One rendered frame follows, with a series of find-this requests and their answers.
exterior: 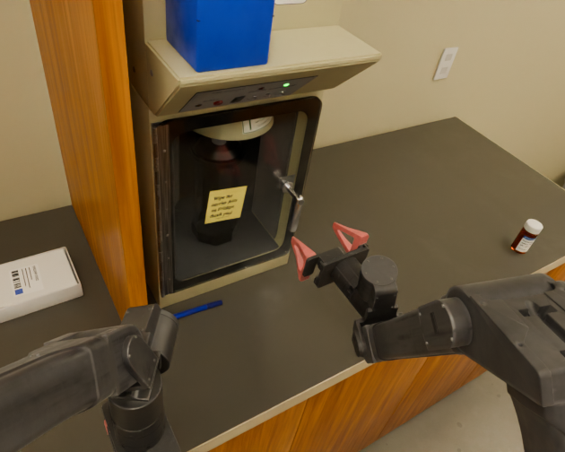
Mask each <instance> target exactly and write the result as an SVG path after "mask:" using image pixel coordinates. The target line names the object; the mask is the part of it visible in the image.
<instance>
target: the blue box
mask: <svg viewBox="0 0 565 452"><path fill-rule="evenodd" d="M165 1H166V36H167V41H168V42H169V43H170V45H171V46H172V47H174V48H175V49H176V50H177V51H178V52H179V54H180V55H181V56H183V58H184V59H185V60H186V61H187V62H188V63H189V64H190V65H191V66H192V67H193V68H194V69H195V70H196V71H197V72H198V73H202V72H209V71H216V70H224V69H231V68H239V67H247V66H254V65H266V64H267V61H268V54H269V46H270V38H271V31H272V24H273V17H274V2H275V0H165Z"/></svg>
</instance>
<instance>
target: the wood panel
mask: <svg viewBox="0 0 565 452"><path fill-rule="evenodd" d="M30 8H31V12H32V17H33V21H34V26H35V30H36V34H37V39H38V43H39V51H40V55H41V60H42V64H43V68H44V73H45V77H46V82H47V86H48V94H49V98H50V103H51V107H52V111H53V116H54V120H55V125H56V132H57V137H58V141H59V145H60V150H61V154H62V159H63V163H64V167H65V175H66V180H67V184H68V188H69V193H70V197H71V202H72V206H73V208H74V211H75V213H76V216H77V218H78V220H79V223H80V224H81V226H82V229H83V232H84V235H85V237H86V239H87V241H88V243H89V246H90V248H91V252H92V254H93V255H94V258H95V260H96V262H97V265H98V267H99V269H100V272H101V275H102V277H103V279H104V282H105V284H106V285H107V288H108V290H109V294H110V296H111V299H112V300H113V302H114V305H115V307H116V309H117V313H118V314H119V317H120V319H121V321H122V320H123V317H124V315H125V313H126V310H127V309H128V308H132V307H138V306H144V305H148V302H147V291H146V281H145V270H144V259H143V239H142V228H141V217H140V206H139V195H138V185H137V175H136V164H135V143H134V132H133V121H132V110H131V100H130V90H129V79H128V68H127V57H126V37H125V26H124V15H123V5H122V0H30Z"/></svg>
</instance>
